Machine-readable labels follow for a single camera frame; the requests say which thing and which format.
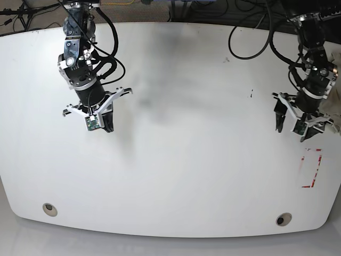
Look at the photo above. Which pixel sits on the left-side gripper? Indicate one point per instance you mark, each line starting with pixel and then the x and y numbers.
pixel 301 107

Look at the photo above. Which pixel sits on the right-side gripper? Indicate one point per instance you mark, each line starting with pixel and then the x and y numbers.
pixel 96 101

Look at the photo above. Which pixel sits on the beige T-shirt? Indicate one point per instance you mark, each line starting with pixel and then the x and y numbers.
pixel 331 106

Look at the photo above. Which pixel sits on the red tape rectangle marking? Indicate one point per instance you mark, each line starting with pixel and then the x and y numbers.
pixel 309 167

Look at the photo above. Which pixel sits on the black tripod stand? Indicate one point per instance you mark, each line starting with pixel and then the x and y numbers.
pixel 24 13

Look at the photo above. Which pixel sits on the left-side wrist camera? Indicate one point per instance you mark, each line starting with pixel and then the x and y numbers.
pixel 300 128

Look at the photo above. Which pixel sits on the right-side wrist camera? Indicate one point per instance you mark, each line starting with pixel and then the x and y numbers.
pixel 92 123

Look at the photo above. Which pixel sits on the right table cable grommet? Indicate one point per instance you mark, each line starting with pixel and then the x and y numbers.
pixel 283 219

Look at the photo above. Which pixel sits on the table cable grommet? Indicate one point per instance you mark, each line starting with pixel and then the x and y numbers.
pixel 50 210
pixel 283 219

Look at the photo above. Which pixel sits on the left table cable grommet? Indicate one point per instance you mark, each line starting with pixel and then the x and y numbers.
pixel 50 210

